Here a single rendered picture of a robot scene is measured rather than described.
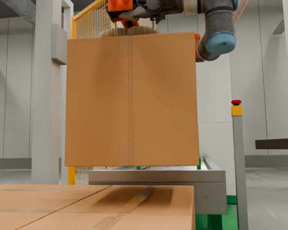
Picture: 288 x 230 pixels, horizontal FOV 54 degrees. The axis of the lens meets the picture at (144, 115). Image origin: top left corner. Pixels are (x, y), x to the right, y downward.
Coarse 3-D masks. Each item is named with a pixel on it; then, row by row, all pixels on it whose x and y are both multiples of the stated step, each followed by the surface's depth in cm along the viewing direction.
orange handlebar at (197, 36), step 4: (112, 0) 90; (116, 0) 91; (124, 0) 90; (128, 0) 91; (112, 4) 92; (124, 24) 107; (136, 24) 107; (196, 36) 120; (200, 36) 122; (196, 40) 123; (196, 44) 128; (196, 48) 133; (196, 52) 139
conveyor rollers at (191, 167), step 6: (144, 168) 240; (150, 168) 239; (156, 168) 239; (162, 168) 238; (168, 168) 237; (174, 168) 236; (180, 168) 235; (186, 168) 234; (192, 168) 233; (204, 168) 231
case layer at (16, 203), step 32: (0, 192) 123; (32, 192) 121; (64, 192) 120; (96, 192) 119; (128, 192) 117; (160, 192) 115; (192, 192) 114; (0, 224) 70; (32, 224) 69; (64, 224) 69; (96, 224) 68; (128, 224) 68; (160, 224) 67; (192, 224) 75
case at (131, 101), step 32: (192, 32) 85; (96, 64) 88; (128, 64) 87; (160, 64) 85; (192, 64) 84; (96, 96) 87; (128, 96) 86; (160, 96) 84; (192, 96) 83; (96, 128) 86; (128, 128) 84; (160, 128) 83; (192, 128) 82; (64, 160) 86; (96, 160) 84; (128, 160) 83; (160, 160) 82; (192, 160) 81
